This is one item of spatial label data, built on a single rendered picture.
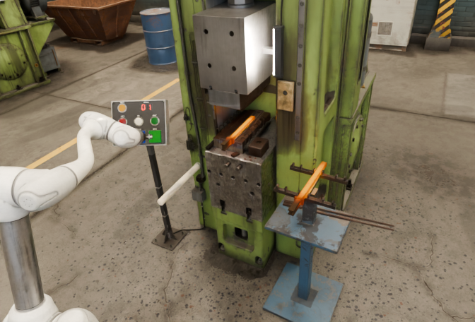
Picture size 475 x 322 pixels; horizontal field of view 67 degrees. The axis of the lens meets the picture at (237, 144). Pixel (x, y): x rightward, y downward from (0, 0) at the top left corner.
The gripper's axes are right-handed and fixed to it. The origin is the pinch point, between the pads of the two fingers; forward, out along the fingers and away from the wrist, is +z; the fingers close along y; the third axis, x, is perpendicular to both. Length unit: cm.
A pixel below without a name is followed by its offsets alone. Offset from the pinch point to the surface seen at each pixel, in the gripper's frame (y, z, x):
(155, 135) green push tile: 0.6, 12.5, 0.4
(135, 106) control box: -11.8, 13.2, 18.4
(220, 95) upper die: 42.3, -2.2, 21.9
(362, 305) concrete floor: 125, 25, -109
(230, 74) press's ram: 49, -12, 32
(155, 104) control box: 0.6, 13.2, 19.7
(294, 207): 79, -36, -34
